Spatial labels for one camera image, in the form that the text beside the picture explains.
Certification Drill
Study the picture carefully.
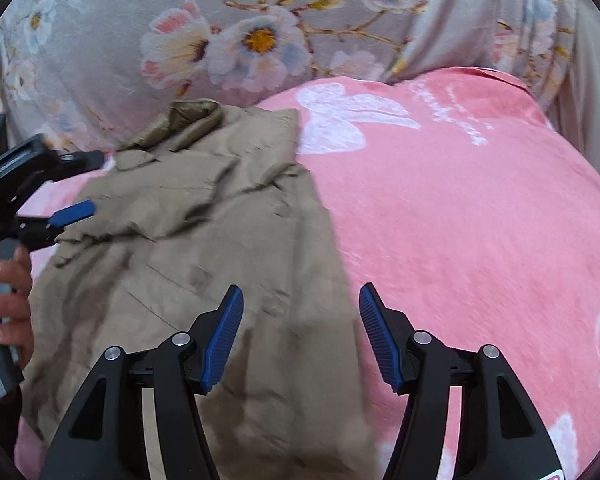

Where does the grey floral blanket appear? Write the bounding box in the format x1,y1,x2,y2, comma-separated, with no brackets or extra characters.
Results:
0,0,581,153

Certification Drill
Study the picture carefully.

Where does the pink butterfly print blanket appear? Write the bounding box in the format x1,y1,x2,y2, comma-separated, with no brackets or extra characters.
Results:
12,75,600,480

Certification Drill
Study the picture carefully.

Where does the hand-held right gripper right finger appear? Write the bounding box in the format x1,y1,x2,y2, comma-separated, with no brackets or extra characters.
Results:
358,282,562,480

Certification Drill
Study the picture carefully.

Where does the person's left hand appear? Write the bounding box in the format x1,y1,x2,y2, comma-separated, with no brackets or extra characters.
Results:
0,248,34,367

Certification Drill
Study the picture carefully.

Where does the khaki quilted jacket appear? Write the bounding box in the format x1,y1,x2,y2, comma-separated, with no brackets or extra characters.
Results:
17,100,381,480

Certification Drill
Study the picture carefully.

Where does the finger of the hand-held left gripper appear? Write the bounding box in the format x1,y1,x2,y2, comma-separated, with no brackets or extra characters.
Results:
0,134,107,197
16,199,97,253

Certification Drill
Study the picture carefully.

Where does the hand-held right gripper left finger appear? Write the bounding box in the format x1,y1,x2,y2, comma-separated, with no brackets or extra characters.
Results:
39,284,245,480

